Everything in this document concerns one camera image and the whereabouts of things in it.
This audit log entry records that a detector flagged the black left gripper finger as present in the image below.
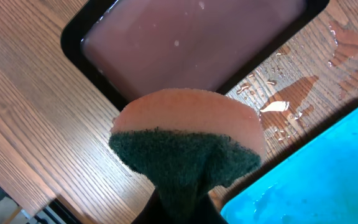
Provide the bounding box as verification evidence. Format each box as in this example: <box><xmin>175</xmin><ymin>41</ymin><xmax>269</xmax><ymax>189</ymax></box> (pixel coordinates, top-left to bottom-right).
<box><xmin>132</xmin><ymin>188</ymin><xmax>227</xmax><ymax>224</ymax></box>

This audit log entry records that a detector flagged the pink green sponge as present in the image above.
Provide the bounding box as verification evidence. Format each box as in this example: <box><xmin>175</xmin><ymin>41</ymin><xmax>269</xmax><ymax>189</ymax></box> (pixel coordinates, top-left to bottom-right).
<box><xmin>109</xmin><ymin>88</ymin><xmax>265</xmax><ymax>213</ymax></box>

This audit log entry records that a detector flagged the black tray of reddish water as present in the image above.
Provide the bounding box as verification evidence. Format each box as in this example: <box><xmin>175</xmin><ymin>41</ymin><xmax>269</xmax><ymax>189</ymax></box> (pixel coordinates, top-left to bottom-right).
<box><xmin>60</xmin><ymin>0</ymin><xmax>328</xmax><ymax>110</ymax></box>

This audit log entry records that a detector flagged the blue plastic tray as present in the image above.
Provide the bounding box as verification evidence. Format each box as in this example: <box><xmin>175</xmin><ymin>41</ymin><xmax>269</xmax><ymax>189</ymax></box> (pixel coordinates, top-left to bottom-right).
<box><xmin>221</xmin><ymin>108</ymin><xmax>358</xmax><ymax>223</ymax></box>

